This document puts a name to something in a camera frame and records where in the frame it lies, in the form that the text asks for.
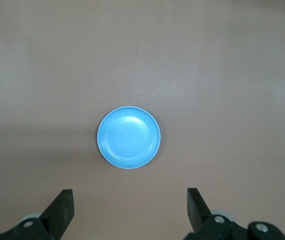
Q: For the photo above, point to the blue plate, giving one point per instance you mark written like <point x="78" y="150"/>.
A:
<point x="128" y="137"/>

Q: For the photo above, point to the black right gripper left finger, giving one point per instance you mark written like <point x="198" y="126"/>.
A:
<point x="52" y="222"/>

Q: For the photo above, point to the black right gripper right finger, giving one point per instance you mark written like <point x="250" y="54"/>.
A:
<point x="207" y="225"/>

